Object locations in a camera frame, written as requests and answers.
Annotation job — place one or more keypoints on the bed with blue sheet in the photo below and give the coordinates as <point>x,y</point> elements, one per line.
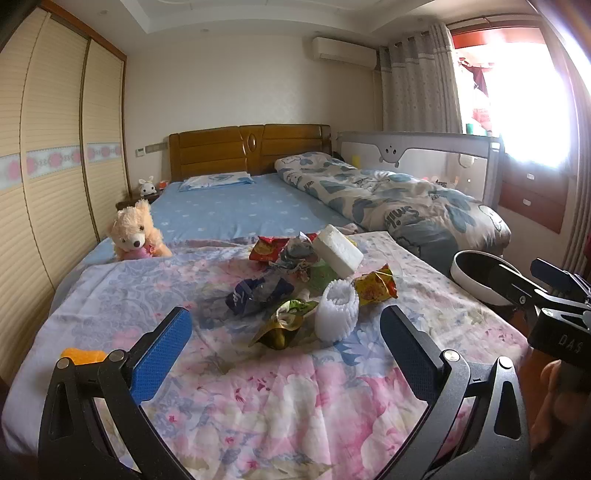
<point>231,207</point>

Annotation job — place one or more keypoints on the red hanging cloth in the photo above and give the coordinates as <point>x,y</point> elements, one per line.
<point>478,78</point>

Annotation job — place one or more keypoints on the white foam net sleeve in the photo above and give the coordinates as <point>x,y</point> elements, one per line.
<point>334,314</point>

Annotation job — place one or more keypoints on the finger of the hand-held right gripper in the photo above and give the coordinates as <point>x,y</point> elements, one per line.
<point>558,277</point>
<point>512,284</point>

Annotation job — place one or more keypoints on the heart print quilt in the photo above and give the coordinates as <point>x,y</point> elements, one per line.
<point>392,198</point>

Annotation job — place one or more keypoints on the yellow and red snack wrapper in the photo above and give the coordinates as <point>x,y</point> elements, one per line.
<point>376,288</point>

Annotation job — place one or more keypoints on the silver wrapper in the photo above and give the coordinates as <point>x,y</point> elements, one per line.
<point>293,256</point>

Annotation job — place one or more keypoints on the blue wrapper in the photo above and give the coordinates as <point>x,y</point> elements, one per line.
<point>258,295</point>

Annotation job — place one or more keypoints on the green and gold wrapper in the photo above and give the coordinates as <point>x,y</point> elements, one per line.
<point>286,321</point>

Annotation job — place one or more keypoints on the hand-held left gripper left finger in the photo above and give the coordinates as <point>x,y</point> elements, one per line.
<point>161,355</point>

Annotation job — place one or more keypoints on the grey dotted curtain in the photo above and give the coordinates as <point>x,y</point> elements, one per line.
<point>420,83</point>

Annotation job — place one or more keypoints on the white foam block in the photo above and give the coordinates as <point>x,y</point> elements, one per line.
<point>339,251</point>

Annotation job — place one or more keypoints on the white wall air conditioner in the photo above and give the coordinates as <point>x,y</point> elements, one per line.
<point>344,53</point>

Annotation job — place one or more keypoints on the grey bed guard rail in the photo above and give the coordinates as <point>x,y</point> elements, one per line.
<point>425,147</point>

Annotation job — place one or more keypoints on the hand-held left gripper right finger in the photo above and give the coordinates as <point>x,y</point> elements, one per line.
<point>408,350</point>

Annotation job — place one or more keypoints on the wooden headboard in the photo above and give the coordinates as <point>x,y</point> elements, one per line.
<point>207,152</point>

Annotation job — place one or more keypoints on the orange foam net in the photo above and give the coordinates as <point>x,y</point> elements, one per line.
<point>83,355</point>

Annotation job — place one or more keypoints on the beige sliding-door wardrobe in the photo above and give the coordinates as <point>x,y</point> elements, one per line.
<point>55,138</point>

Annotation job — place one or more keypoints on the blue and white pillow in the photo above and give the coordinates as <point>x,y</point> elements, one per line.
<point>214,181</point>

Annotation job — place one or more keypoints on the red-brown drawer cabinet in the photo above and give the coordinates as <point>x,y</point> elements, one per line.
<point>531,194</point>

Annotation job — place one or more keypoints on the beige teddy bear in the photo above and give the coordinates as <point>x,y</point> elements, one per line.
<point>134,230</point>

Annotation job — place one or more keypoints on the white rabbit toy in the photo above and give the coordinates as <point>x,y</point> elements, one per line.
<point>147,187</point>

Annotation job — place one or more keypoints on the wooden nightstand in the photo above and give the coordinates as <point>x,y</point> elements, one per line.
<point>134,199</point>

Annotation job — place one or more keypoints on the pink floral blanket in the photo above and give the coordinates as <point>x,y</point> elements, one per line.
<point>277,397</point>

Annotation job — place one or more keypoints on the round white-rimmed trash bin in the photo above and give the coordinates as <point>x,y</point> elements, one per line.
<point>457,272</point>

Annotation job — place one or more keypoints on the person's right hand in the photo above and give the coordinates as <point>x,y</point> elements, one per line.
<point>563,406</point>

